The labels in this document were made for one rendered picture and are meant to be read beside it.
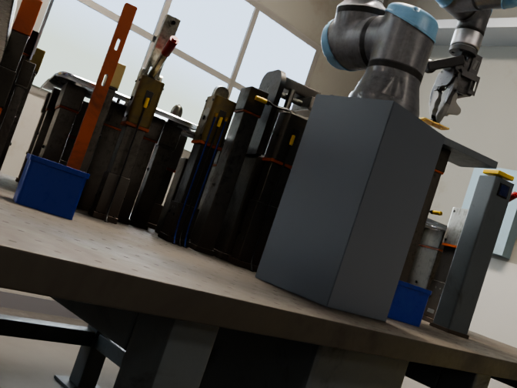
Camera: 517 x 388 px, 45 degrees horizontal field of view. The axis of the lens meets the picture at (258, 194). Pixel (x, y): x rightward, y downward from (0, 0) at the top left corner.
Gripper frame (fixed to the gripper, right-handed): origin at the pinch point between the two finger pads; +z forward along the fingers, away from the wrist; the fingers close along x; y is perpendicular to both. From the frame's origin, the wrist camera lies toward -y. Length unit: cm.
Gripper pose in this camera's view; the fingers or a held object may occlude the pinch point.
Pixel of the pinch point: (434, 118)
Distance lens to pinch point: 170.5
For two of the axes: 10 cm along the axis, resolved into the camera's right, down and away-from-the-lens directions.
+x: -3.3, -0.5, 9.4
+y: 8.9, 3.2, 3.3
